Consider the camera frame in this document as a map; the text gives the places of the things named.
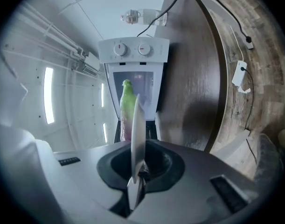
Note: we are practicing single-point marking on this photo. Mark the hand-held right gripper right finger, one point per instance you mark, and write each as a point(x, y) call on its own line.
point(191, 195)

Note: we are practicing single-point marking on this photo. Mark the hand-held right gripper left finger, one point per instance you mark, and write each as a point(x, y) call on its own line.
point(74, 183)

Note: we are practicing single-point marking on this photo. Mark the plain white plate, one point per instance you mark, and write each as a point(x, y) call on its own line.
point(138, 129)

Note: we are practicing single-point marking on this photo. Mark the green and pink toy vegetable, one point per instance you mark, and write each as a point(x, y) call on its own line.
point(127, 99)

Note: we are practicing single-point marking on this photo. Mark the white microwave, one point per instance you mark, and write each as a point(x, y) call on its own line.
point(107, 50)

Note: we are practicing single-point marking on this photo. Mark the ceiling light strip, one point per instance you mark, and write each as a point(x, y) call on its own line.
point(49, 94)
point(102, 94)
point(104, 133)

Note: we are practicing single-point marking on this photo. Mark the person's dark clothing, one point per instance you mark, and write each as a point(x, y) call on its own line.
point(268, 157)

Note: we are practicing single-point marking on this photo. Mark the white paper scrap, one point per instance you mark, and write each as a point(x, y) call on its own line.
point(244, 90)

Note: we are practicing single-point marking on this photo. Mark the white air conditioner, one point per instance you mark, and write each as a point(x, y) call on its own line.
point(91, 64)

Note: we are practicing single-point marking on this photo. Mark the dark brown table white legs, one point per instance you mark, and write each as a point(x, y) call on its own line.
point(191, 66)

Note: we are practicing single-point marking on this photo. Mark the white power strip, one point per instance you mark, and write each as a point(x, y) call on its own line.
point(239, 73)

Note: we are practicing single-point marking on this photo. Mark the white ceiling pipes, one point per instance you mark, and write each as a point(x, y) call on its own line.
point(60, 35)

